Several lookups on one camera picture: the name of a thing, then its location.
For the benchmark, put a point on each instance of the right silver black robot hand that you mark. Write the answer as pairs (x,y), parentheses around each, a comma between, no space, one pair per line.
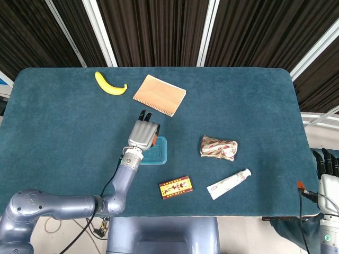
(329,190)

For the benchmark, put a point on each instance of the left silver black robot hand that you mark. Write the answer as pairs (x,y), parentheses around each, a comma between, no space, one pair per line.
(141,135)

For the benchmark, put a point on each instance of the blue plastic tray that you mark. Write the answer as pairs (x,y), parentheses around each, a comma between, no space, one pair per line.
(159,153)

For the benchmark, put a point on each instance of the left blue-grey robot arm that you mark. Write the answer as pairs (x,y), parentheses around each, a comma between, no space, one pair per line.
(53,206)

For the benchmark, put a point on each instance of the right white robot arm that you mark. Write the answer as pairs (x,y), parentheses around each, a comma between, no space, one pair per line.
(329,235)

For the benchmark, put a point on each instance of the red yellow printed box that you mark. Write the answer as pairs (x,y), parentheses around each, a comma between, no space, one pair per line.
(176,187)

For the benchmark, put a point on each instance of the tan spiral notebook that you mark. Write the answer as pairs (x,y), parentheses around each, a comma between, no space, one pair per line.
(159,95)

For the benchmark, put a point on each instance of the yellow banana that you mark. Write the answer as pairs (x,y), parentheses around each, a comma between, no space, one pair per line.
(108,88)

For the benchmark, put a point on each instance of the teal velvet table cloth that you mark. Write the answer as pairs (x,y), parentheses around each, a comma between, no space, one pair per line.
(66,119)

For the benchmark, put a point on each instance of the paper wrapped food packet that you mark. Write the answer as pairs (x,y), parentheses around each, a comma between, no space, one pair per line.
(218,148)

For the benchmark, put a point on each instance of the white cream tube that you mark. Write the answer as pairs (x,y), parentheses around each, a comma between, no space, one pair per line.
(227,183)

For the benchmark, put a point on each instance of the blue-grey robot torso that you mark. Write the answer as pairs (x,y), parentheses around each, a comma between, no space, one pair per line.
(162,235)

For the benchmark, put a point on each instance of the dark brown pleated curtain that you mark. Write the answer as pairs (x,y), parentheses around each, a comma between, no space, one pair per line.
(159,31)

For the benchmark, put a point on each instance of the black power strip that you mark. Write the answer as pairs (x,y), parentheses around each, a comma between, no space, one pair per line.
(101,231)

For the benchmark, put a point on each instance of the white panel with blue stripe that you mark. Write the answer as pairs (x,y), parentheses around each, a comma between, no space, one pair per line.
(5,79)

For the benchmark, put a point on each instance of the black perforated table bracket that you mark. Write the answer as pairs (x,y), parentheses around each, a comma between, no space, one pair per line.
(276,218)

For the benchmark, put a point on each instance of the white metal frame rail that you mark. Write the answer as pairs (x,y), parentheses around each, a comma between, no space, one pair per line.
(319,123)

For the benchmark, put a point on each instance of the wide white frame post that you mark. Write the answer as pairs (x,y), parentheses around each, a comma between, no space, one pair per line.
(315,49)
(100,34)
(208,34)

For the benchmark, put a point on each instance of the thin grey frame post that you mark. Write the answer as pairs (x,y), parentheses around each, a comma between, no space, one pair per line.
(66,37)

